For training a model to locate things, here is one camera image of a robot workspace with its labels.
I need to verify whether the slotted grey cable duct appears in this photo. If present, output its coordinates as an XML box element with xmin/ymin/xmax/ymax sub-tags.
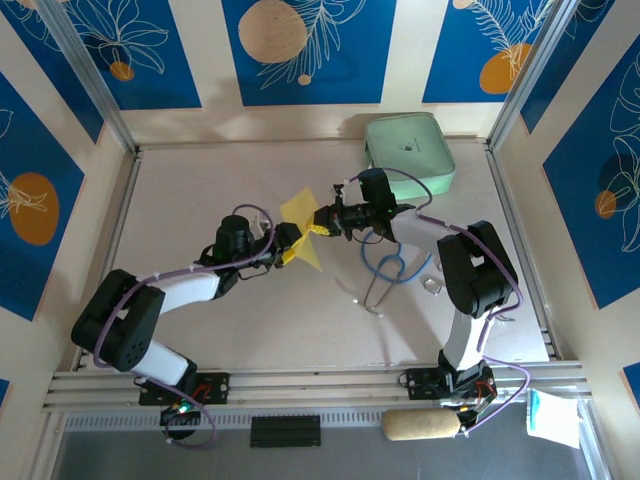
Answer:
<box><xmin>64</xmin><ymin>409</ymin><xmax>386</xmax><ymax>432</ymax></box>

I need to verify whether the beige foam roller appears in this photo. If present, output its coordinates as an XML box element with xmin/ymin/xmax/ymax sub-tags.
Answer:
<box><xmin>381</xmin><ymin>408</ymin><xmax>462</xmax><ymax>442</ymax></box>

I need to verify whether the yellow square paper sheet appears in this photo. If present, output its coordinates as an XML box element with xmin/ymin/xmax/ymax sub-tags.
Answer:
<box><xmin>278</xmin><ymin>186</ymin><xmax>327</xmax><ymax>274</ymax></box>

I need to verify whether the blue tube stethoscope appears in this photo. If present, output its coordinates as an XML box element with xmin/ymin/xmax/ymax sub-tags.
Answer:
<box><xmin>352</xmin><ymin>227</ymin><xmax>446</xmax><ymax>320</ymax></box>

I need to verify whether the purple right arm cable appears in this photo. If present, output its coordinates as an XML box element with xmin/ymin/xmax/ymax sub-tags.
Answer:
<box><xmin>343</xmin><ymin>167</ymin><xmax>531</xmax><ymax>437</ymax></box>

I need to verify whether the aluminium side rail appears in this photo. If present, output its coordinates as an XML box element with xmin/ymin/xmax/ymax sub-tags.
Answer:
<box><xmin>72</xmin><ymin>147</ymin><xmax>145</xmax><ymax>374</ymax></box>
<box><xmin>484</xmin><ymin>139</ymin><xmax>559</xmax><ymax>362</ymax></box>

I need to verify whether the mint green zip pouch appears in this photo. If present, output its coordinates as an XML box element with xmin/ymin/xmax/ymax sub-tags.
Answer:
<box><xmin>363</xmin><ymin>112</ymin><xmax>457</xmax><ymax>198</ymax></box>

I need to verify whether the black ribbed block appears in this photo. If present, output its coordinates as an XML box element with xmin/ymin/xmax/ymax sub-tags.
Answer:
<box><xmin>249</xmin><ymin>414</ymin><xmax>322</xmax><ymax>449</ymax></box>

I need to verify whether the aluminium frame post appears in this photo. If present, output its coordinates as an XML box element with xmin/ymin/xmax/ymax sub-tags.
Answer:
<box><xmin>487</xmin><ymin>0</ymin><xmax>585</xmax><ymax>151</ymax></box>
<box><xmin>35</xmin><ymin>0</ymin><xmax>140</xmax><ymax>154</ymax></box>

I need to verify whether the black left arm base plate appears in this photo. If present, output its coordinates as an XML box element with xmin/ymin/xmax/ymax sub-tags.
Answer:
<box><xmin>138</xmin><ymin>372</ymin><xmax>231</xmax><ymax>406</ymax></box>

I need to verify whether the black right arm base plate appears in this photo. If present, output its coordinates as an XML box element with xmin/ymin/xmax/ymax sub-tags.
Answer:
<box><xmin>405</xmin><ymin>367</ymin><xmax>497</xmax><ymax>401</ymax></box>

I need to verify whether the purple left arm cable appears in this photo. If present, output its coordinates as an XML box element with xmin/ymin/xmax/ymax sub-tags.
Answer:
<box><xmin>92</xmin><ymin>202</ymin><xmax>281</xmax><ymax>450</ymax></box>

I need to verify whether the controller board green light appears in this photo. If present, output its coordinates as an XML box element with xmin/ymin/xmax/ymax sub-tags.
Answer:
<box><xmin>159</xmin><ymin>399</ymin><xmax>202</xmax><ymax>427</ymax></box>

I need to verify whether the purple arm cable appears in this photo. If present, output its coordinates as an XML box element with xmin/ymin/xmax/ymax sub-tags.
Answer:
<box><xmin>343</xmin><ymin>167</ymin><xmax>531</xmax><ymax>437</ymax></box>
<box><xmin>92</xmin><ymin>202</ymin><xmax>281</xmax><ymax>450</ymax></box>

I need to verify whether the white packet teal print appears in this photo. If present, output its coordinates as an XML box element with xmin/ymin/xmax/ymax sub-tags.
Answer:
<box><xmin>526</xmin><ymin>388</ymin><xmax>582</xmax><ymax>450</ymax></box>

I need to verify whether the aluminium cross rail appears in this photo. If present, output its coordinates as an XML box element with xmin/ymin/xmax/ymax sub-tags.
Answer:
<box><xmin>42</xmin><ymin>362</ymin><xmax>594</xmax><ymax>414</ymax></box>

